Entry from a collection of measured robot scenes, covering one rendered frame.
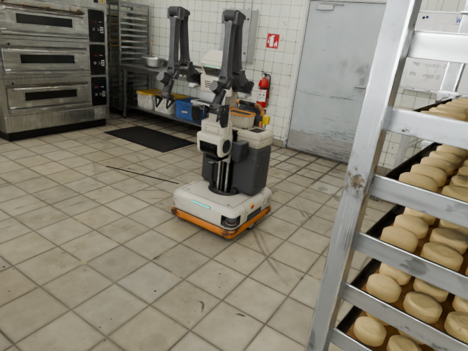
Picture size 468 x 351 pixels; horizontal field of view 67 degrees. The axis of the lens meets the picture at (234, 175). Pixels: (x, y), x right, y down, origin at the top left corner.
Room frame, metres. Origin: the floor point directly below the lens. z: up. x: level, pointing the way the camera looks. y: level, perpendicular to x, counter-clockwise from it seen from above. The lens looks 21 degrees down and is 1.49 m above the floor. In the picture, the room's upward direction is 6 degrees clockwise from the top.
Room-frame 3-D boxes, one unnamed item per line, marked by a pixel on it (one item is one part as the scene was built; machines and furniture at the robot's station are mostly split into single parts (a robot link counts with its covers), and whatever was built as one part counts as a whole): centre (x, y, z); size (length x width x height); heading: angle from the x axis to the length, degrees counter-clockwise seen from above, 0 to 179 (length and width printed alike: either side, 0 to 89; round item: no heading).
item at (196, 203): (2.74, 0.07, 0.16); 0.67 x 0.64 x 0.25; 149
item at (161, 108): (5.77, 1.16, 0.36); 0.47 x 0.38 x 0.26; 149
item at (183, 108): (5.54, 0.78, 0.36); 0.47 x 0.38 x 0.26; 151
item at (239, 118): (2.84, 0.01, 0.87); 0.23 x 0.15 x 0.11; 59
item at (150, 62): (5.96, 1.52, 0.95); 0.39 x 0.39 x 0.14
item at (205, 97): (2.49, 0.22, 0.99); 0.28 x 0.16 x 0.22; 59
